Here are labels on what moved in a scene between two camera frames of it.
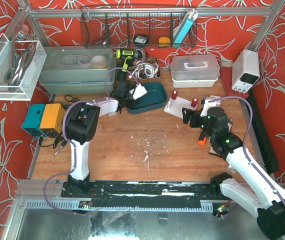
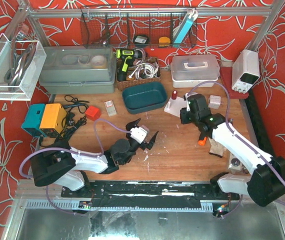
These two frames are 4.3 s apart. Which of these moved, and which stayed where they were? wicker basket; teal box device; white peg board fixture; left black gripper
Moved: left black gripper
Stayed: teal box device; wicker basket; white peg board fixture
